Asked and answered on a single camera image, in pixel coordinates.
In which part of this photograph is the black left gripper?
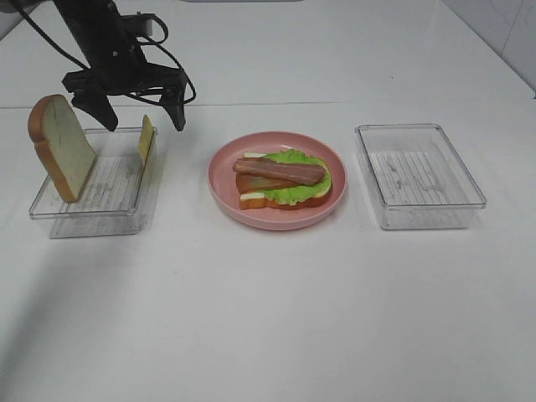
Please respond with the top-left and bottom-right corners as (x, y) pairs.
(61, 8), (187, 131)

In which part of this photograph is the bacon strip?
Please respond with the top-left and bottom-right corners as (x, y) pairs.
(235, 173), (295, 193)
(233, 157), (326, 185)

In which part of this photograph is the bread slice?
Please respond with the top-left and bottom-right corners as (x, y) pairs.
(28, 95), (96, 203)
(240, 153), (332, 210)

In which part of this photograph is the green lettuce leaf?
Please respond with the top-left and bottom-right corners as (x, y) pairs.
(261, 149), (332, 206)

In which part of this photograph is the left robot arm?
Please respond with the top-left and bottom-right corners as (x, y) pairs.
(54, 1), (195, 131)

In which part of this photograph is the yellow cheese slice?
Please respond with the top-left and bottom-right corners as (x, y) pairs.
(138, 115), (155, 172)

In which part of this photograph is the left clear plastic tray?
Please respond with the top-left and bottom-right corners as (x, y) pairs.
(28, 127), (158, 239)

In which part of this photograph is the clear plastic tray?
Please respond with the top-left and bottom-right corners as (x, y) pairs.
(28, 127), (158, 239)
(355, 123), (487, 230)

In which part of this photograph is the pink round plate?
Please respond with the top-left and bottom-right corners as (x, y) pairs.
(208, 131), (348, 230)

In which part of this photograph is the right clear plastic tray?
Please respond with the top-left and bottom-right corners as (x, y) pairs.
(355, 123), (487, 230)

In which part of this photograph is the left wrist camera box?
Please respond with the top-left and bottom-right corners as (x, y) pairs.
(121, 13), (156, 37)

